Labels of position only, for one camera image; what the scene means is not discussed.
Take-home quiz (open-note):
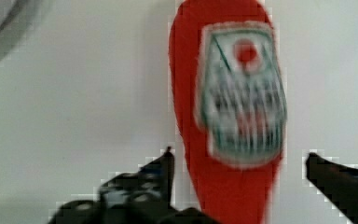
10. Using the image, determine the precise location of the grey round plate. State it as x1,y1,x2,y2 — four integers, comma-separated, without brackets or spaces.
0,0,46,62

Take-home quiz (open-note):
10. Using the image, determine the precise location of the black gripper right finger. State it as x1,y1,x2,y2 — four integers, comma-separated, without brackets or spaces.
306,152,358,224

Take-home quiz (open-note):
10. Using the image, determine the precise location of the red ketchup bottle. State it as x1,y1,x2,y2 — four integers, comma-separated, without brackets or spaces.
169,0,287,224

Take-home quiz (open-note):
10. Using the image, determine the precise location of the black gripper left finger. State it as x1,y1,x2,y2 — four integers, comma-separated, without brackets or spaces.
48,149,220,224

